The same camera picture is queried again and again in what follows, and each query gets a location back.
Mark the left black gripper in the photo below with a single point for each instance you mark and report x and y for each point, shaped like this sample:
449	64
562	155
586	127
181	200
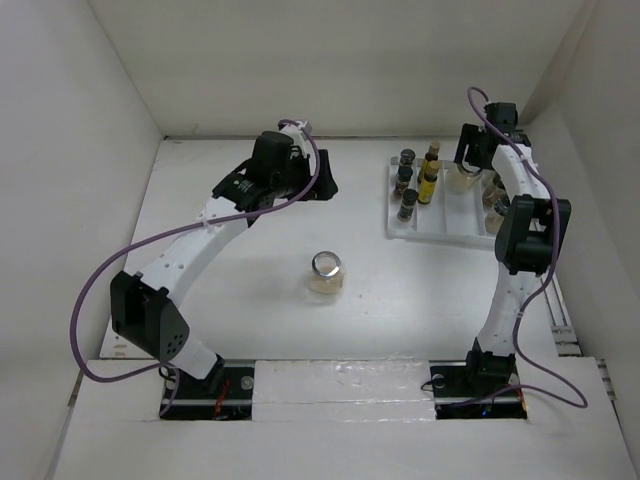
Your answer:
323	187

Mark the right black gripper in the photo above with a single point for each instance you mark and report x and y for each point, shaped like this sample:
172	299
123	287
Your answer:
469	134

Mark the glass jar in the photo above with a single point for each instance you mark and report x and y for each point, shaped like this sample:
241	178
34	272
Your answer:
460	179
326	279

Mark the yellow-label bottle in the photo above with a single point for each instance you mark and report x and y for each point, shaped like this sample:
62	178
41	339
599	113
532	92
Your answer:
428	182
432	154

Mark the black-cap jar back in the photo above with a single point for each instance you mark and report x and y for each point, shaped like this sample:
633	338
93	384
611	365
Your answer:
493	191

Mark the black-cap jar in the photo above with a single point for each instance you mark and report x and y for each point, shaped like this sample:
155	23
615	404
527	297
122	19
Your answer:
496	215
493	191

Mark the small spice bottle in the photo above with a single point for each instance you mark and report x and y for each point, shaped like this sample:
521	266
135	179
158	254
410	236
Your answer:
407	205
407	157
402	180

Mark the black-cap jar front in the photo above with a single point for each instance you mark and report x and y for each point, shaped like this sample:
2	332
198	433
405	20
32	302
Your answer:
496	215

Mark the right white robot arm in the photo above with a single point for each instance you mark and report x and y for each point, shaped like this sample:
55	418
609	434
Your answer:
527	244

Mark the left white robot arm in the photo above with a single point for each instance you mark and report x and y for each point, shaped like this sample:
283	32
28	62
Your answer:
145	305

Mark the white divided organizer tray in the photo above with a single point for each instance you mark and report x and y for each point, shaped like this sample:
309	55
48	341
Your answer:
455	219

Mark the white foam block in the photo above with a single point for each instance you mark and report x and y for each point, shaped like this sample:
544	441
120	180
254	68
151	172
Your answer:
375	391

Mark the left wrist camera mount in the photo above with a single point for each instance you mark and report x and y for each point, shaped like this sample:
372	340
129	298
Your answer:
298	130

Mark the aluminium rail right side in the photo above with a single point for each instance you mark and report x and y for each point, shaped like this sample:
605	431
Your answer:
558	164

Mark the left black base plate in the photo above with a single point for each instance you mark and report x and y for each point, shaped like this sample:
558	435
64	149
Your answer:
227	398

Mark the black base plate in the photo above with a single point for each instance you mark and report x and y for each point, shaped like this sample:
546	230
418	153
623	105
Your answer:
456	398
227	398

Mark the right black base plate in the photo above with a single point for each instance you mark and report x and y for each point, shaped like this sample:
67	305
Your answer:
456	398

